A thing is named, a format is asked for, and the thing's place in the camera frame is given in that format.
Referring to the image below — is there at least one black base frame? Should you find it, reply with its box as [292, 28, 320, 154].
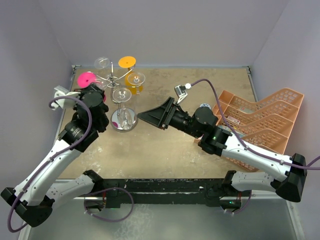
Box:
[83, 170, 250, 209]

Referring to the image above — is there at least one chrome wine glass rack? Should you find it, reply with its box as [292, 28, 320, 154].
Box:
[94, 57, 137, 133]

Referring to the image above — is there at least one pink plastic wine glass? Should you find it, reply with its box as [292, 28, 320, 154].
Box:
[76, 71, 103, 88]

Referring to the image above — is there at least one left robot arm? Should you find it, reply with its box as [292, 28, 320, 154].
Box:
[0, 83, 109, 233]

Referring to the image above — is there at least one orange plastic basket rack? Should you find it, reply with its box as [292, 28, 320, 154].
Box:
[194, 87, 305, 173]

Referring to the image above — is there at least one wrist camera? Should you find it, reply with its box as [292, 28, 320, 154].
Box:
[49, 85, 80, 111]
[174, 83, 192, 105]

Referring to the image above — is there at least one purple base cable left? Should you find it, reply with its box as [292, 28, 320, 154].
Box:
[83, 187, 135, 223]

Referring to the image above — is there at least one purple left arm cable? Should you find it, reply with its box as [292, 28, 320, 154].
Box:
[7, 96, 93, 233]

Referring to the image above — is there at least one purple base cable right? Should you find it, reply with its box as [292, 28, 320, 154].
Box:
[223, 189, 253, 215]

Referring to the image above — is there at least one clear wine glass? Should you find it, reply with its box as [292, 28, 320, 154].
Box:
[94, 78, 107, 90]
[94, 57, 114, 80]

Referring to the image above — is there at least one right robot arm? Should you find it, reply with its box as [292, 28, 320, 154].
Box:
[137, 97, 307, 203]

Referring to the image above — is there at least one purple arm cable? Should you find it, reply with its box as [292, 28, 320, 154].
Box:
[7, 96, 93, 233]
[189, 78, 320, 171]

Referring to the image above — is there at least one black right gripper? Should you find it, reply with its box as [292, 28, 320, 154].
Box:
[137, 96, 202, 139]

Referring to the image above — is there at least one yellow plastic wine glass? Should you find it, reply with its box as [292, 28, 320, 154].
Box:
[118, 56, 146, 95]

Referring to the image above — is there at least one blue white small jar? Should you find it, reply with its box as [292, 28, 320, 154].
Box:
[199, 103, 212, 110]

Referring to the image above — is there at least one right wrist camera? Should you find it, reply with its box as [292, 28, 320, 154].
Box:
[174, 83, 192, 105]

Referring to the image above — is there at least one clear champagne flute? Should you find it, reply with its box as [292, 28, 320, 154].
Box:
[127, 72, 146, 88]
[111, 87, 137, 132]

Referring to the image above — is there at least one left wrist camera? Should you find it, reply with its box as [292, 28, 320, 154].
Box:
[49, 85, 80, 111]

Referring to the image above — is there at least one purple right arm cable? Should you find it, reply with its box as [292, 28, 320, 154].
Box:
[189, 78, 320, 171]

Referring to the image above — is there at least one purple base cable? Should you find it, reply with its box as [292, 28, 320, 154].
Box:
[83, 187, 135, 223]
[223, 189, 253, 215]

